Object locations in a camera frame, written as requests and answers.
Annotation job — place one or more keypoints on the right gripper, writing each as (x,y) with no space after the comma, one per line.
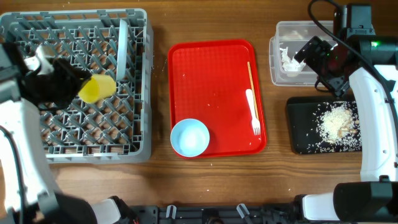
(317,48)

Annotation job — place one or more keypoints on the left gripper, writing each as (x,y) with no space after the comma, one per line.
(77,77)

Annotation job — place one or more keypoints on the white paper napkin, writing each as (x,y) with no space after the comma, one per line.
(290,65)

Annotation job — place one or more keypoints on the yellow plastic cup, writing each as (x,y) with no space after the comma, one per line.
(97,88)

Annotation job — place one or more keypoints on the large pale blue plate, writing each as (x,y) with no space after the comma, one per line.
(122,50)

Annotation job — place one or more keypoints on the wooden chopstick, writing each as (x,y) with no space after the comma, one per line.
(252,88)

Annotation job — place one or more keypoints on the white plastic fork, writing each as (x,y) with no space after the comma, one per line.
(256,126)

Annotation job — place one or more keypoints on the pale green saucer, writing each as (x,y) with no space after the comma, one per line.
(190,138)

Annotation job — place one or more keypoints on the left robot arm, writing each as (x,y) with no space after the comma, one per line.
(30,185)

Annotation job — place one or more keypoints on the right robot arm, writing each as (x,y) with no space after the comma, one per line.
(365,63)

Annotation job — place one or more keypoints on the spilled rice food waste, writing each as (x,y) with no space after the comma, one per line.
(336,128)

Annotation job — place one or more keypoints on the grey plastic dishwasher rack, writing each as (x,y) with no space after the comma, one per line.
(113,130)

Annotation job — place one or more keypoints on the clear plastic bin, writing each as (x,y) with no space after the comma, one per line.
(294,35)

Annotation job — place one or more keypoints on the black plastic tray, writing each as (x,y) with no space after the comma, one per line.
(299,115)

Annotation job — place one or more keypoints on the red plastic serving tray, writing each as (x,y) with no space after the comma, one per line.
(207,82)

